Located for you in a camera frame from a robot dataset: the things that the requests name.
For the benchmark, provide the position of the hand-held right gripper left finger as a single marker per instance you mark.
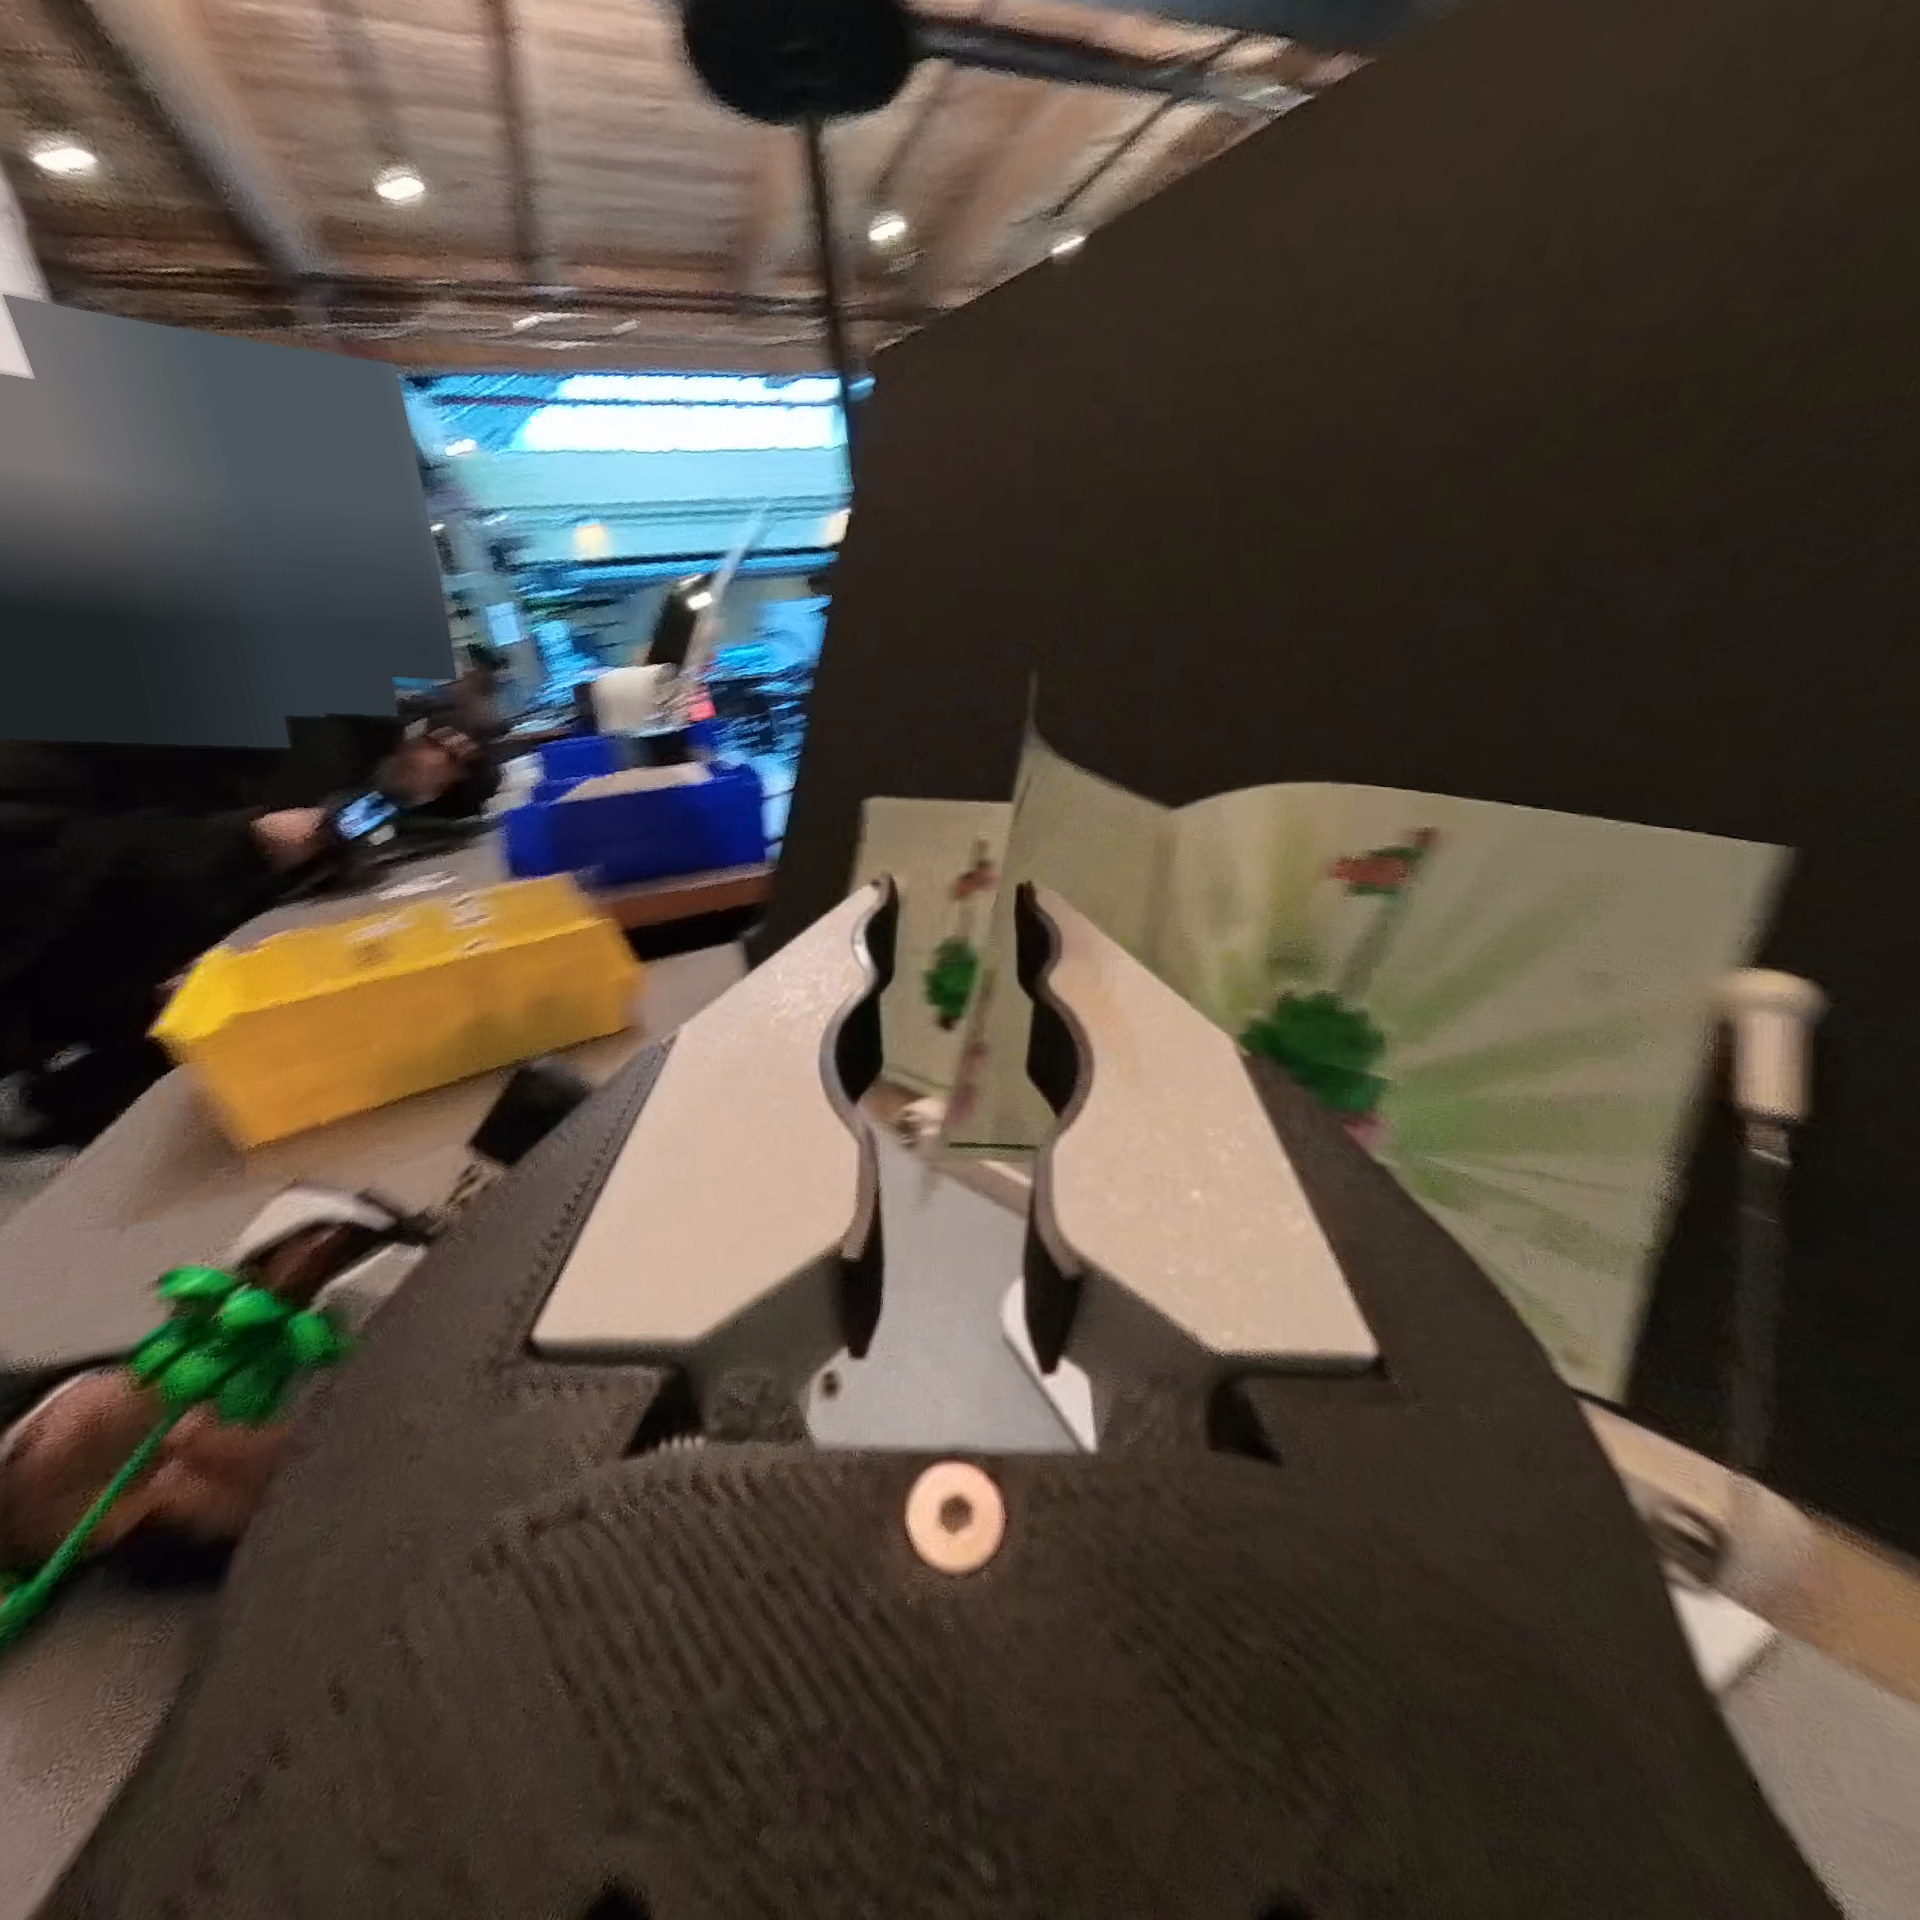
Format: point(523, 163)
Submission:
point(705, 1185)

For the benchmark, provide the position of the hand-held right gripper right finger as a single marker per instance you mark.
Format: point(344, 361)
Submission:
point(1201, 1200)

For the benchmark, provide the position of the green toy brick plant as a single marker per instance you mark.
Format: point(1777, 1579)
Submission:
point(225, 1335)

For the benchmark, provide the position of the another person's forearm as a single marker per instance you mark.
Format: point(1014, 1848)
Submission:
point(136, 902)

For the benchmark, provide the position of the person's left hand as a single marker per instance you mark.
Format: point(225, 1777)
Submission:
point(201, 1499)

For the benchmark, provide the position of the black flat object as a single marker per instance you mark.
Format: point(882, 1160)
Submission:
point(533, 1108)

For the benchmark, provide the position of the white card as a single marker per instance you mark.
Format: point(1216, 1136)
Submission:
point(1065, 1395)

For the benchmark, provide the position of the yellow plastic bin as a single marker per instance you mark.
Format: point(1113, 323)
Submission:
point(390, 990)

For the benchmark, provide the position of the green illustrated instruction booklet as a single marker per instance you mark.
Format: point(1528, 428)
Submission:
point(1499, 1049)

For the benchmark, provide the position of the blue plastic bin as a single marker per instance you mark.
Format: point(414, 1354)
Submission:
point(646, 826)

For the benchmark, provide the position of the black backdrop panel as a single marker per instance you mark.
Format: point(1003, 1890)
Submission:
point(1425, 450)

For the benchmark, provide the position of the black round device on pole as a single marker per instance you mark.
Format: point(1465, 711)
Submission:
point(795, 52)

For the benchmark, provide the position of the white capped black post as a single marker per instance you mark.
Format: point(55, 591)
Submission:
point(1773, 1035)

